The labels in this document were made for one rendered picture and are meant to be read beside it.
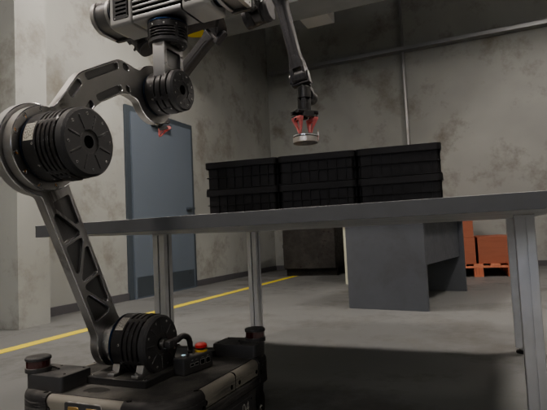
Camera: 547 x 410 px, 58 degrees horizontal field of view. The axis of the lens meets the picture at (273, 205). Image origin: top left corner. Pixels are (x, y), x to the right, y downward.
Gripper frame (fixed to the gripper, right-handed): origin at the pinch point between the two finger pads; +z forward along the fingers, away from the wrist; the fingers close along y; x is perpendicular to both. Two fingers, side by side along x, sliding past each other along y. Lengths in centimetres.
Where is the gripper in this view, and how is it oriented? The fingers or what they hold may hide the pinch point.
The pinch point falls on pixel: (305, 133)
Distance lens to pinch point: 209.3
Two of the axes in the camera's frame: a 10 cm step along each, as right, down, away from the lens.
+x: 4.6, -0.9, -8.8
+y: -8.9, -0.1, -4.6
